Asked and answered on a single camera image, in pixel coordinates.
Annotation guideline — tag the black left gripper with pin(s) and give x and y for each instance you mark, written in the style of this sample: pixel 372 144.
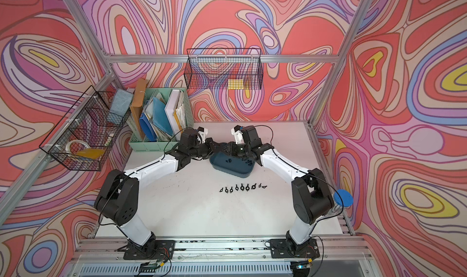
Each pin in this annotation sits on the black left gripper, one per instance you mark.
pixel 210 144

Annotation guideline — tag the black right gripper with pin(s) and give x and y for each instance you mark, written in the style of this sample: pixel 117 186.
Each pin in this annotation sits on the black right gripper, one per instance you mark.
pixel 230 150

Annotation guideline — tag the dark teal storage box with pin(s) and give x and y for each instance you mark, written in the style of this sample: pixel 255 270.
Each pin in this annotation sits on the dark teal storage box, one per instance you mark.
pixel 232 165

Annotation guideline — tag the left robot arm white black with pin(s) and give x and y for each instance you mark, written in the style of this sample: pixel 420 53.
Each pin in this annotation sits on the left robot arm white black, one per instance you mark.
pixel 119 198

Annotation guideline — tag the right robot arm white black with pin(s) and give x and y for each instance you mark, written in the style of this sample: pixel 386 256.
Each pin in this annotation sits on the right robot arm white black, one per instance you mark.
pixel 311 193

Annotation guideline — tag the blue folder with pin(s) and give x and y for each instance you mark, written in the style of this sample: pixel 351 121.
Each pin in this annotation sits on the blue folder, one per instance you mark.
pixel 154 122

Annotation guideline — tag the green plastic file organizer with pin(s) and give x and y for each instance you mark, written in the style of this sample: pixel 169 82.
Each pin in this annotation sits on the green plastic file organizer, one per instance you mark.
pixel 159 146

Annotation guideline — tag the white binder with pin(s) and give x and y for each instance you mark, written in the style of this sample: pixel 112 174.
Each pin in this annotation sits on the white binder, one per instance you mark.
pixel 174 112

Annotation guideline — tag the yellow sticky note pad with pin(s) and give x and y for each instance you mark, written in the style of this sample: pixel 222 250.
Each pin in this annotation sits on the yellow sticky note pad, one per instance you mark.
pixel 235 84

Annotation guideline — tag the brown cardboard folder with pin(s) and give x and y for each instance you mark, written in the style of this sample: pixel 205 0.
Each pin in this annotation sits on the brown cardboard folder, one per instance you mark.
pixel 137 105

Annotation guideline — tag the grey blue sponge pad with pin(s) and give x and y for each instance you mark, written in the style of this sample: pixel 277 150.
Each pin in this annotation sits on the grey blue sponge pad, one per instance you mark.
pixel 121 102

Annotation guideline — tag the yellow card in basket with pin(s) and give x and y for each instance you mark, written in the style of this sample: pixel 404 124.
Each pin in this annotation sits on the yellow card in basket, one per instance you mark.
pixel 91 153

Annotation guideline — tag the clear tube blue cap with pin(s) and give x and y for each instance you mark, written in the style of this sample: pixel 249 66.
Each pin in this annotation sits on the clear tube blue cap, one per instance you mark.
pixel 342 199

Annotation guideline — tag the white tape roll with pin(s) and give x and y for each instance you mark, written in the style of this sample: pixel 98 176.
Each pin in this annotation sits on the white tape roll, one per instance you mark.
pixel 77 147

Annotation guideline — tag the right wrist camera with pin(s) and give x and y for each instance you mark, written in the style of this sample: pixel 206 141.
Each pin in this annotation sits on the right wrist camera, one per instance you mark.
pixel 237 134

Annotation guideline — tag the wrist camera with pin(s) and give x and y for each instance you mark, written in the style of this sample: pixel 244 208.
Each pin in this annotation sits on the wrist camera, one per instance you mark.
pixel 237 134
pixel 201 135

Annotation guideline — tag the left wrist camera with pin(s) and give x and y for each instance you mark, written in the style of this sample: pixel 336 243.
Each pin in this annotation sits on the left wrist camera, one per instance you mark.
pixel 201 135

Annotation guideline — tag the black wire basket back wall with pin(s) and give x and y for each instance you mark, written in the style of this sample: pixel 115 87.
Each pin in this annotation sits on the black wire basket back wall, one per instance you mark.
pixel 210 68

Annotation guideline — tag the black wire basket wall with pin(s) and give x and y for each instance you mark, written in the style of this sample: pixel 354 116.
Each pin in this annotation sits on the black wire basket wall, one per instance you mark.
pixel 88 119
pixel 210 68

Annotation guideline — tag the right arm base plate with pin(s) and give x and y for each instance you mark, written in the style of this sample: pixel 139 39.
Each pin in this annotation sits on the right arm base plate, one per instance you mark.
pixel 286 248

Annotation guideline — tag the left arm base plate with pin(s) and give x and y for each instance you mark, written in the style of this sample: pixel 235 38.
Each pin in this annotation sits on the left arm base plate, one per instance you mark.
pixel 152 250

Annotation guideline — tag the black wire basket left wall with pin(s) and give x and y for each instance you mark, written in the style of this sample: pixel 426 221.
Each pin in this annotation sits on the black wire basket left wall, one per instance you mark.
pixel 88 119

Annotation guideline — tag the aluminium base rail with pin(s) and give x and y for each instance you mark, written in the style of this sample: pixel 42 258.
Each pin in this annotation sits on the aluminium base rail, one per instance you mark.
pixel 329 256

